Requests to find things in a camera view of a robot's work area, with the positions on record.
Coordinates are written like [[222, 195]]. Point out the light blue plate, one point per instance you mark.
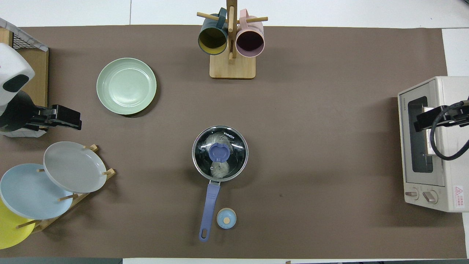
[[29, 190]]

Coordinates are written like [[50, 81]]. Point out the dark teal mug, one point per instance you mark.
[[212, 38]]

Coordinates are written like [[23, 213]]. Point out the small blue round cap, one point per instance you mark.
[[226, 218]]

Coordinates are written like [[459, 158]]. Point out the wooden mug tree stand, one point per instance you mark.
[[232, 68]]

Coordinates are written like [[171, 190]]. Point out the light green plate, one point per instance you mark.
[[126, 86]]

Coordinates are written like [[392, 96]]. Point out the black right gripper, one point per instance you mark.
[[438, 117]]

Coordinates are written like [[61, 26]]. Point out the yellow plate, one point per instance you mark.
[[11, 231]]

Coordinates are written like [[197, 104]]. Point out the wooden plate rack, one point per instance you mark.
[[47, 222]]

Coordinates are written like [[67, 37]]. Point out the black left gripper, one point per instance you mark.
[[62, 117]]

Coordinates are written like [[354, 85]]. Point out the brown table mat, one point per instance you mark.
[[329, 146]]

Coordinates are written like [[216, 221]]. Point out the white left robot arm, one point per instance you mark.
[[11, 73]]

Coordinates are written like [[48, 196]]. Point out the white vermicelli bundle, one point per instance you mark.
[[220, 170]]

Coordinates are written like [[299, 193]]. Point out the white patterned cloth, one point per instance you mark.
[[22, 134]]

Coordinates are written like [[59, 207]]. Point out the gray plate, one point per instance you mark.
[[73, 167]]

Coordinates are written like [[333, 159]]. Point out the pink mug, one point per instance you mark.
[[250, 40]]

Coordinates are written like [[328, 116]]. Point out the glass lid with purple knob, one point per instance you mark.
[[220, 152]]

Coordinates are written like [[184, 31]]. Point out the cream toaster oven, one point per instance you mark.
[[454, 172]]

